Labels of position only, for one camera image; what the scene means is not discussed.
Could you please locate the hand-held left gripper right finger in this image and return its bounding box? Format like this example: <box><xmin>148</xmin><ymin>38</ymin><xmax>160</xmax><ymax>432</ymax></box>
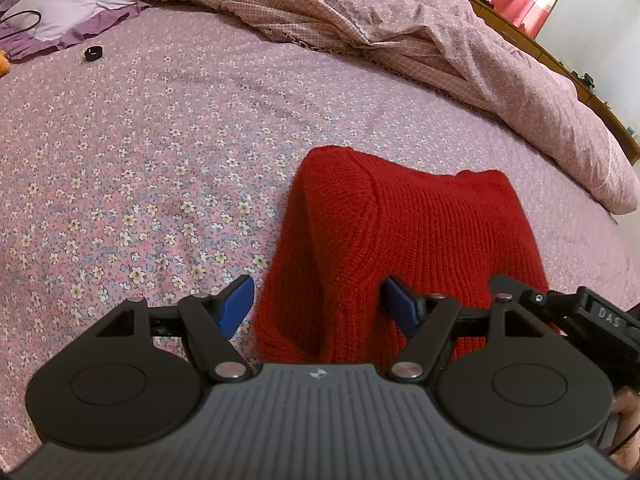
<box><xmin>385</xmin><ymin>275</ymin><xmax>548</xmax><ymax>385</ymax></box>

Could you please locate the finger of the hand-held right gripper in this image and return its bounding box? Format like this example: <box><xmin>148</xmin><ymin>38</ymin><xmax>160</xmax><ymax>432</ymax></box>
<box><xmin>487</xmin><ymin>274</ymin><xmax>585</xmax><ymax>333</ymax></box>

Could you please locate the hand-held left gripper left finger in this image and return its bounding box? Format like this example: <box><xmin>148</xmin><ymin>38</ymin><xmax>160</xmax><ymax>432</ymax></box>
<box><xmin>95</xmin><ymin>275</ymin><xmax>255</xmax><ymax>383</ymax></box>

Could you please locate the red knit sweater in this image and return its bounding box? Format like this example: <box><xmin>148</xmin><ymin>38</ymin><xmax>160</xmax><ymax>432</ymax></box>
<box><xmin>254</xmin><ymin>145</ymin><xmax>562</xmax><ymax>365</ymax></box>

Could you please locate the person's right hand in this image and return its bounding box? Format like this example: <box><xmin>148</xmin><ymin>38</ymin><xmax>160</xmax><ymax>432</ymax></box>
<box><xmin>612</xmin><ymin>389</ymin><xmax>640</xmax><ymax>467</ymax></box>

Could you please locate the pink floral bed sheet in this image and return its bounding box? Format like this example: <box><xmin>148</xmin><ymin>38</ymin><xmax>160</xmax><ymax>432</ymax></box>
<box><xmin>0</xmin><ymin>0</ymin><xmax>640</xmax><ymax>461</ymax></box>

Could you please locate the wooden bed side board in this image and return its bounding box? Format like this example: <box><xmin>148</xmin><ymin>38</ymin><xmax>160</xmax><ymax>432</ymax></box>
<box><xmin>467</xmin><ymin>0</ymin><xmax>640</xmax><ymax>167</ymax></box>

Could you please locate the pink floral duvet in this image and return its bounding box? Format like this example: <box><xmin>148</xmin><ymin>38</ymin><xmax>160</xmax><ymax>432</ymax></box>
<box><xmin>65</xmin><ymin>0</ymin><xmax>640</xmax><ymax>216</ymax></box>

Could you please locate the lilac pillow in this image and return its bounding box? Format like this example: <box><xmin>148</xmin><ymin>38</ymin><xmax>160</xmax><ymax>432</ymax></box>
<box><xmin>0</xmin><ymin>0</ymin><xmax>152</xmax><ymax>64</ymax></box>

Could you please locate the black cable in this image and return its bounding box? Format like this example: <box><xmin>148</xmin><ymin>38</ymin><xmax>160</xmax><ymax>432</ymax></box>
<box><xmin>0</xmin><ymin>10</ymin><xmax>42</xmax><ymax>40</ymax></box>

